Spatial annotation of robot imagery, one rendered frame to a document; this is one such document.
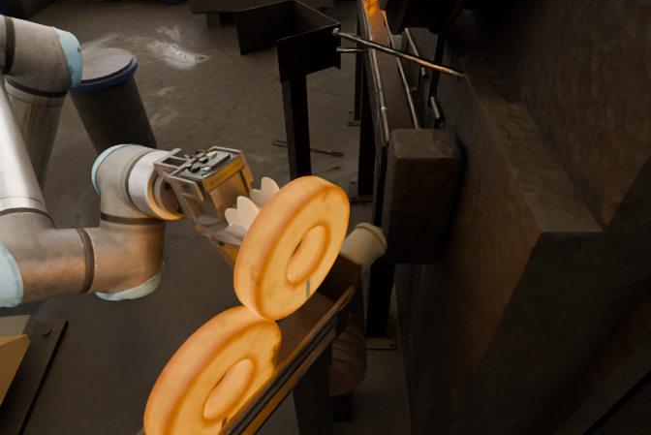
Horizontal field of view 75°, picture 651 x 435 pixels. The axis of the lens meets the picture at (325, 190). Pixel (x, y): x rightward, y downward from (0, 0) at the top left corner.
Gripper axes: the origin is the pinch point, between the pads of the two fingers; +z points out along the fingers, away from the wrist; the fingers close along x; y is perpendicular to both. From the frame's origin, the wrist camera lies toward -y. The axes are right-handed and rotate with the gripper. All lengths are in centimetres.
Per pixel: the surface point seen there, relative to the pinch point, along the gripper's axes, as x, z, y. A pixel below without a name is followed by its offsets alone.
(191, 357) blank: -14.6, -1.1, -3.0
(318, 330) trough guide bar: -0.8, -1.1, -15.0
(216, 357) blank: -13.1, 0.2, -4.0
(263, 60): 66, -72, -3
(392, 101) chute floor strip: 57, -23, -11
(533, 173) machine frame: 18.2, 18.1, -0.8
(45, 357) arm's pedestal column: -23, -99, -56
